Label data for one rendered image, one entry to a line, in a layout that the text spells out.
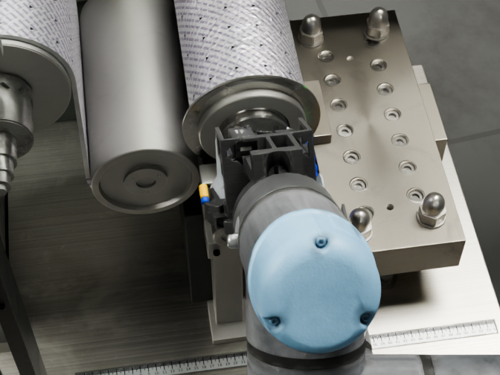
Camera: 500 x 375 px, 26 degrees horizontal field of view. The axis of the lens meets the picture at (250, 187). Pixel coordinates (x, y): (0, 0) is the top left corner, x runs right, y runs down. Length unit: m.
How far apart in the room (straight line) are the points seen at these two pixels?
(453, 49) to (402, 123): 1.55
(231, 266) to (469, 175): 1.50
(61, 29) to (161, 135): 0.17
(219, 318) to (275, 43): 0.40
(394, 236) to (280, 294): 0.73
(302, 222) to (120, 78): 0.61
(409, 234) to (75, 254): 0.45
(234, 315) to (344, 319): 0.76
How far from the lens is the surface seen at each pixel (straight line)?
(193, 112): 1.12
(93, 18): 1.31
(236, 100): 1.10
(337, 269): 0.62
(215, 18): 1.18
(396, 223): 1.35
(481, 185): 2.71
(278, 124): 1.13
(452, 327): 1.44
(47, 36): 1.07
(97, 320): 1.43
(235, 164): 0.82
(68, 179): 1.56
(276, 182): 0.73
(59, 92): 1.09
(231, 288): 1.33
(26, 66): 1.06
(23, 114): 1.05
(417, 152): 1.42
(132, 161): 1.18
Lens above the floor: 2.14
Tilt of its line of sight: 54 degrees down
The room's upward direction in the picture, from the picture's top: straight up
